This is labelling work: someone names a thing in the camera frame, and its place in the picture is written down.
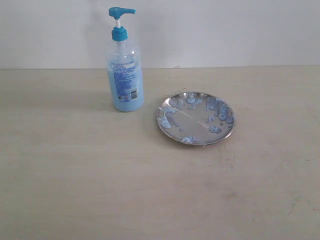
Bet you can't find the round steel plate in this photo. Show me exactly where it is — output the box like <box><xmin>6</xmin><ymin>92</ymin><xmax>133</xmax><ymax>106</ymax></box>
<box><xmin>155</xmin><ymin>91</ymin><xmax>236</xmax><ymax>146</ymax></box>

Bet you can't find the blue pump soap bottle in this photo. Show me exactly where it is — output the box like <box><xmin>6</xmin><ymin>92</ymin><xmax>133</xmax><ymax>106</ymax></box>
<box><xmin>106</xmin><ymin>7</ymin><xmax>144</xmax><ymax>112</ymax></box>

